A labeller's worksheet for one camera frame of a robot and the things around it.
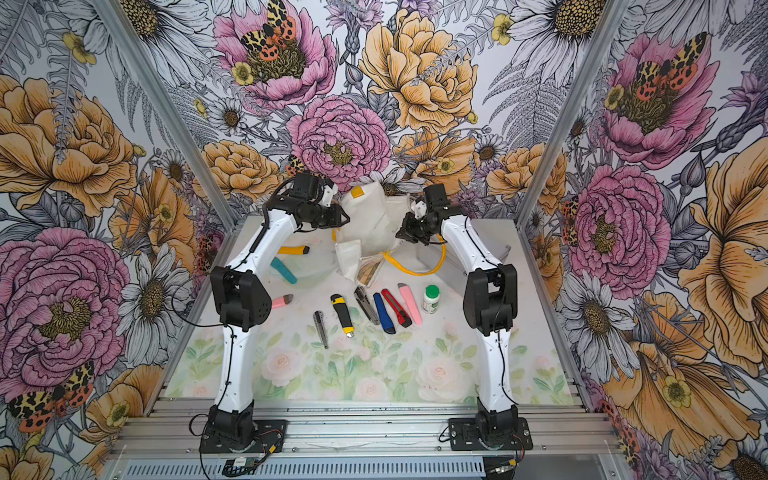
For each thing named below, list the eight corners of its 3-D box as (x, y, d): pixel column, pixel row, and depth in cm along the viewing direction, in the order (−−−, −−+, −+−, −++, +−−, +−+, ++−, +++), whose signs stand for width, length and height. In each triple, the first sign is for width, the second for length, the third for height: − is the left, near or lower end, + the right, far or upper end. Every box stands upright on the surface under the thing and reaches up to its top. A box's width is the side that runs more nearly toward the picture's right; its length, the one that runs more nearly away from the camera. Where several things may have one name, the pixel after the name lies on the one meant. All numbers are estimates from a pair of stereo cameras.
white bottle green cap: (422, 314, 98) (425, 298, 90) (421, 300, 101) (424, 284, 93) (437, 314, 98) (441, 298, 90) (436, 300, 101) (439, 284, 93)
